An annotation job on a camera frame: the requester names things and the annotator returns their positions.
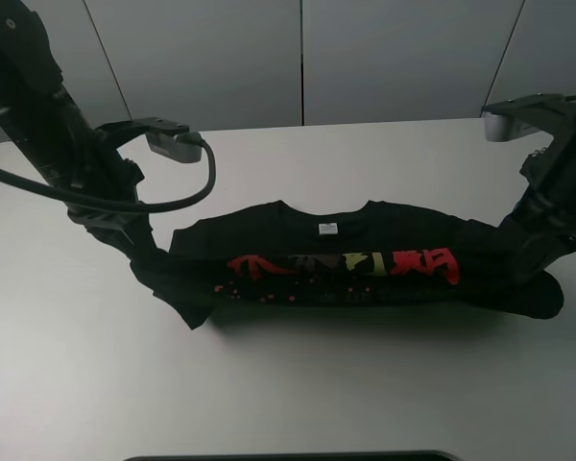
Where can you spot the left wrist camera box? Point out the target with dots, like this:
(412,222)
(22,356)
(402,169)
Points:
(169,139)

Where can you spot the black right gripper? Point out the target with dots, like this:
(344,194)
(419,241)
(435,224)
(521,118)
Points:
(542,226)

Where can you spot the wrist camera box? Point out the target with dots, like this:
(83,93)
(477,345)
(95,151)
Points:
(169,139)
(515,118)

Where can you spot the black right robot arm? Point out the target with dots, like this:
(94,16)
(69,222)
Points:
(542,226)

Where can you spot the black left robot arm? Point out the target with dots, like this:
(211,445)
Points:
(78,166)

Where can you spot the black printed t-shirt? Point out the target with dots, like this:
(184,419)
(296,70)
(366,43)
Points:
(380,255)

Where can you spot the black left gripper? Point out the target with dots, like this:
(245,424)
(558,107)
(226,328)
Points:
(128,232)

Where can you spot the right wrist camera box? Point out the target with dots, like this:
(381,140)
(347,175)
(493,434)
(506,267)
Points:
(515,118)

